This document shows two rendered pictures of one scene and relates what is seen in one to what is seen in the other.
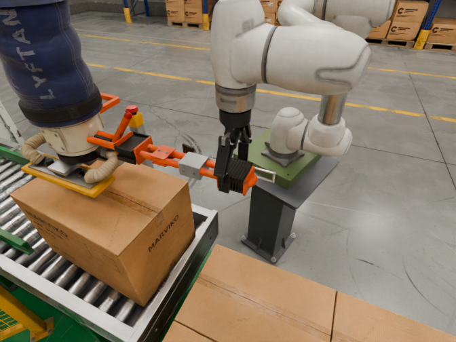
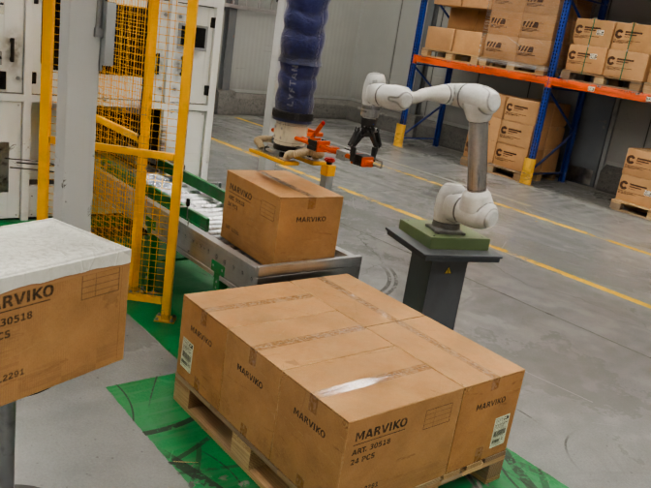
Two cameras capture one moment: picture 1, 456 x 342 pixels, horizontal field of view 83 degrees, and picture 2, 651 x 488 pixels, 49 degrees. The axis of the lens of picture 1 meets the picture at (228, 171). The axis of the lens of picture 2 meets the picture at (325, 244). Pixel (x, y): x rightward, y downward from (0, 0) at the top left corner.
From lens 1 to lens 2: 2.98 m
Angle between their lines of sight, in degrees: 32
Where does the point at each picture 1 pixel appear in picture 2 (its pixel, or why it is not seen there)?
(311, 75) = (387, 99)
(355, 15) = (471, 105)
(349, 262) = not seen: hidden behind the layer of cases
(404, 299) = (540, 443)
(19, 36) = (294, 76)
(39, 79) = (291, 96)
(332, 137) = (472, 202)
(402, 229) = (608, 418)
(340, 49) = (395, 91)
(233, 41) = (368, 85)
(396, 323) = (455, 336)
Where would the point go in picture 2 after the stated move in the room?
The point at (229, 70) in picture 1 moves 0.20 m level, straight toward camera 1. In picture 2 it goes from (365, 97) to (347, 97)
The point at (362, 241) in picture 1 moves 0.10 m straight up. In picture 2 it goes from (538, 403) to (542, 387)
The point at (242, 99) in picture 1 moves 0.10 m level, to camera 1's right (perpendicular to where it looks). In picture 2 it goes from (369, 110) to (388, 114)
